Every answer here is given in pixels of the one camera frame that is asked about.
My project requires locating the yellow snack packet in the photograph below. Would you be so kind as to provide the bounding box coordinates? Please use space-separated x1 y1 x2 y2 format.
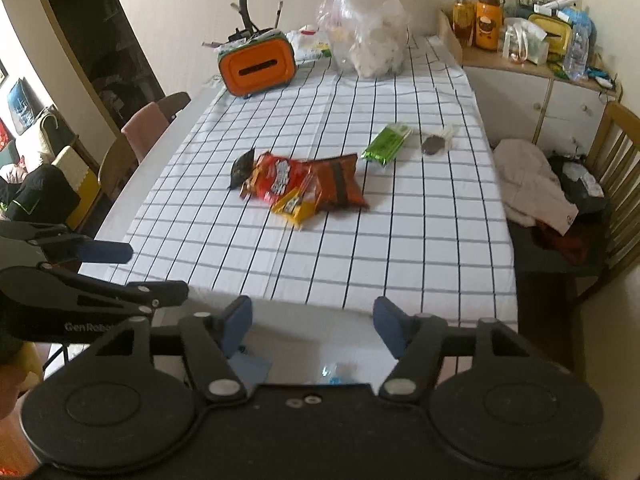
270 180 321 231

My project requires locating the white tube box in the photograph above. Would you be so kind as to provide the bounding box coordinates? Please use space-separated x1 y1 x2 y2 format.
534 0 581 14

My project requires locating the clear plastic water bottle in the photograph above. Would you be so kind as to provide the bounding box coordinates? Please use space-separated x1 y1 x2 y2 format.
562 22 591 81

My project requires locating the orange thermos bottle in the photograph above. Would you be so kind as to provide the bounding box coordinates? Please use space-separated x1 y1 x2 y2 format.
475 0 505 51

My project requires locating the yellow pump bottle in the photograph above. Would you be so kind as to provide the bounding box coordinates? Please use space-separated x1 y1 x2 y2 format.
451 0 476 48

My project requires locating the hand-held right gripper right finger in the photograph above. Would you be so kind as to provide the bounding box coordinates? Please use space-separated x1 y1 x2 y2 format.
373 295 533 403

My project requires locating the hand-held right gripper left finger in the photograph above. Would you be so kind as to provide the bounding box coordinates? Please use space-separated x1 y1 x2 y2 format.
90 295 253 403

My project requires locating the white cloth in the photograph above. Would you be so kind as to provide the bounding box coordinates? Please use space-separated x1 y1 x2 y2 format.
492 139 583 236

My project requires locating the dark wooden chair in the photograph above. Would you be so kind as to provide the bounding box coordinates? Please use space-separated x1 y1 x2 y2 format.
97 91 192 201

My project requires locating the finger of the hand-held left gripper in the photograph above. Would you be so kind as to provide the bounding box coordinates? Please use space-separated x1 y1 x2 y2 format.
39 261 190 317
0 220 134 266

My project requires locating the white and blue snack packet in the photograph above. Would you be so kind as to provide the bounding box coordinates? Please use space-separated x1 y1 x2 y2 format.
320 362 352 386

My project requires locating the yellow green tissue box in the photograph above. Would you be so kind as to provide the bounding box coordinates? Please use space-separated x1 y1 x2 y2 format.
527 12 573 58

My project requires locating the dark bookshelf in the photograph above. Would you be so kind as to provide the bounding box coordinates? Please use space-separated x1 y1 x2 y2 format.
35 0 166 111

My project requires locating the clear bag with small items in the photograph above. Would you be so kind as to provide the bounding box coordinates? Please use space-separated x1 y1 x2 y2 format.
502 16 548 65

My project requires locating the white black checkered tablecloth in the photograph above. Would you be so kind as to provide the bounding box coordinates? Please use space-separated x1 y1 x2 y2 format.
77 27 518 318

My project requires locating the light wooden slatted chair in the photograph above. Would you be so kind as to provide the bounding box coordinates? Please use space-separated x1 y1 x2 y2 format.
565 101 640 311

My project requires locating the dark red cloth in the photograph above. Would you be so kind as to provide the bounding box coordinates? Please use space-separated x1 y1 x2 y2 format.
532 220 586 266

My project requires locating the yellow stool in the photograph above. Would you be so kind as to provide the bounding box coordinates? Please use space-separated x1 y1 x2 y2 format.
52 145 103 233

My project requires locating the blue cushion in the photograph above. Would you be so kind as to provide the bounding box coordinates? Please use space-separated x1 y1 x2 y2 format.
7 77 36 133

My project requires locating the light blue pack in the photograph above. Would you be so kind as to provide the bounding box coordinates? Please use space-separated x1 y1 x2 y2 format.
560 7 596 36

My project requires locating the black bag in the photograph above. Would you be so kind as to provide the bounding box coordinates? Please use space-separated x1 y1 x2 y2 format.
547 152 611 216

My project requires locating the white cabinet with wooden top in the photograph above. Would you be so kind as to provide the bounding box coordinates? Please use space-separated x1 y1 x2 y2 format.
462 62 623 158

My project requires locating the chocolate cookie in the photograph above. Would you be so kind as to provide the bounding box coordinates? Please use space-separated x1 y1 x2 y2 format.
420 127 458 156

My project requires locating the green and white flat packet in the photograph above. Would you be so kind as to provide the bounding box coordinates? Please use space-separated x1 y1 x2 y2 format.
292 25 333 63

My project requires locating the pink cloth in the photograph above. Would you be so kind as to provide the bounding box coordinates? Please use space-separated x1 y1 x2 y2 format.
121 102 171 161

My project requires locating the green snack packet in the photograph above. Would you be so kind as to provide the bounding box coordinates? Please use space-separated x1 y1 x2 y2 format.
361 123 413 167

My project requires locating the black snack packet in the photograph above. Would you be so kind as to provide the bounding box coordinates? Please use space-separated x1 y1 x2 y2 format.
227 149 258 190

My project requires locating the black cloth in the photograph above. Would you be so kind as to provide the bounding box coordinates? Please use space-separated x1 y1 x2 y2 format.
0 162 81 223

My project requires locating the person's left hand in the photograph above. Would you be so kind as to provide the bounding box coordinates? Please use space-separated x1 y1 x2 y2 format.
0 365 26 421

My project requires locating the red snack packet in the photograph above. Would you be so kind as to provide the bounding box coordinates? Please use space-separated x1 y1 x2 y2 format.
241 151 313 206

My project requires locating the orange and teal tissue box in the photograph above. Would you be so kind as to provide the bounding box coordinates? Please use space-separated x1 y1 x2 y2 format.
216 30 297 98

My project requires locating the brown orange snack packet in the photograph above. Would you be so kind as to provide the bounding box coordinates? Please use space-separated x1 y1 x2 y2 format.
307 152 371 212

